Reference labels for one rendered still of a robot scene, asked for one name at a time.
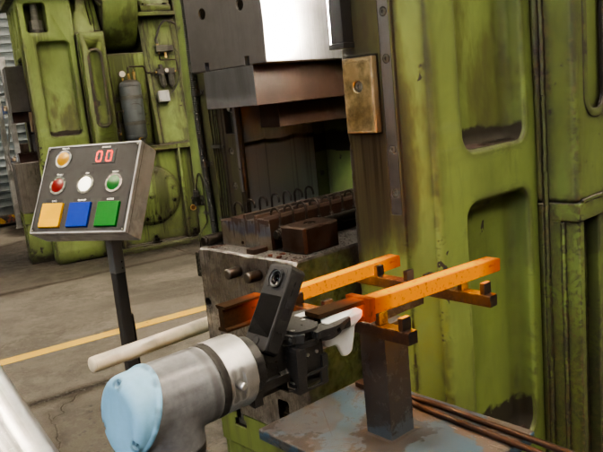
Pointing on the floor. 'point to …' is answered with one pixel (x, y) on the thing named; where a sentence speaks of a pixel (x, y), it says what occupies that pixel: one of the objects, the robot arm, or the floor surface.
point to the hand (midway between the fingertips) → (350, 307)
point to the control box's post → (121, 295)
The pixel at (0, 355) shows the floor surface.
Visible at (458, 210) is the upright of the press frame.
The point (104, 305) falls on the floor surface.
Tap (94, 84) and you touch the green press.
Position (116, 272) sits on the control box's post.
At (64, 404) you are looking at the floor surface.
